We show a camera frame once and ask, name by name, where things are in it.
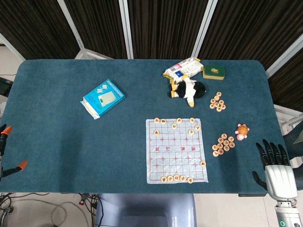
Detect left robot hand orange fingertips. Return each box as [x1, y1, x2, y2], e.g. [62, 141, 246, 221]
[0, 124, 28, 179]

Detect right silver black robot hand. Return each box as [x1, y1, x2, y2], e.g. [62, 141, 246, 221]
[252, 139, 298, 202]

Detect Chinese chess board sheet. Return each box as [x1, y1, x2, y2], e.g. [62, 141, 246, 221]
[145, 118, 209, 184]

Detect black table control panel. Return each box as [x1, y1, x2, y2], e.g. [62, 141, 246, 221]
[238, 193, 266, 198]

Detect black device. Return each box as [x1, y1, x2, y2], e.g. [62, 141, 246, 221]
[0, 76, 13, 96]

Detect teal felt table cloth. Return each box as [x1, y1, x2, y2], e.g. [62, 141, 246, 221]
[0, 59, 295, 195]

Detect orange pink turtle toy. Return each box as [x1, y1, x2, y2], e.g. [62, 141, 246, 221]
[234, 123, 250, 142]

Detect dark folding screen panel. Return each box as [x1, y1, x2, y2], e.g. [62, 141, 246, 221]
[266, 33, 303, 112]
[58, 0, 130, 60]
[193, 0, 303, 71]
[0, 0, 83, 60]
[119, 0, 217, 60]

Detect blue cardboard scale box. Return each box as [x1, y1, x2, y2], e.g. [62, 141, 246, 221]
[80, 79, 125, 120]

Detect white screen base foot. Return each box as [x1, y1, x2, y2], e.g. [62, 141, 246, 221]
[74, 48, 114, 60]

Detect green yellow sponge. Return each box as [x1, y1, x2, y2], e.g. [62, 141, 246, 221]
[202, 65, 226, 80]

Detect black white plush toy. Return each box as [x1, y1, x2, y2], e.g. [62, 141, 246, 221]
[168, 77, 207, 108]

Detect grey blue robot torso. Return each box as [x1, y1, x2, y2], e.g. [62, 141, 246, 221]
[94, 193, 197, 227]

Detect white snack packet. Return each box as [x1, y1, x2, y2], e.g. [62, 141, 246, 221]
[162, 58, 204, 84]

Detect white metal frame stand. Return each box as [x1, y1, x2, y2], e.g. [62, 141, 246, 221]
[274, 104, 303, 137]

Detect black floor cable bundle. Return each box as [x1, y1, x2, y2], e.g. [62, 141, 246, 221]
[0, 192, 16, 211]
[77, 193, 106, 227]

